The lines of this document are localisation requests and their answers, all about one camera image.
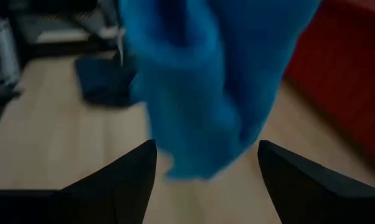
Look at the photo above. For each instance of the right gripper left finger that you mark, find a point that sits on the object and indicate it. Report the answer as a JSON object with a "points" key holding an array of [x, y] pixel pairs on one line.
{"points": [[81, 205]]}

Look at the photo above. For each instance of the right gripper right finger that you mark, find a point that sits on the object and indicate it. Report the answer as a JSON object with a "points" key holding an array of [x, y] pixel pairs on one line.
{"points": [[315, 199]]}

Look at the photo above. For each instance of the red plastic laundry basket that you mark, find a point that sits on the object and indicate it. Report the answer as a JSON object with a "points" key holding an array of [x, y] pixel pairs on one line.
{"points": [[346, 77]]}

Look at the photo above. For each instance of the dark navy garment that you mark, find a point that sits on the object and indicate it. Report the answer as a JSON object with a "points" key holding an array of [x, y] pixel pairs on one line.
{"points": [[103, 81]]}

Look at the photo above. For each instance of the bright blue garment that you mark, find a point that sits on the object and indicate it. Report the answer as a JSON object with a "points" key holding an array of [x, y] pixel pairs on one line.
{"points": [[206, 93]]}

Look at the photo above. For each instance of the black aluminium table frame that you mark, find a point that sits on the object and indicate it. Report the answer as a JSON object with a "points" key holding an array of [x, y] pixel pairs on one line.
{"points": [[66, 49]]}

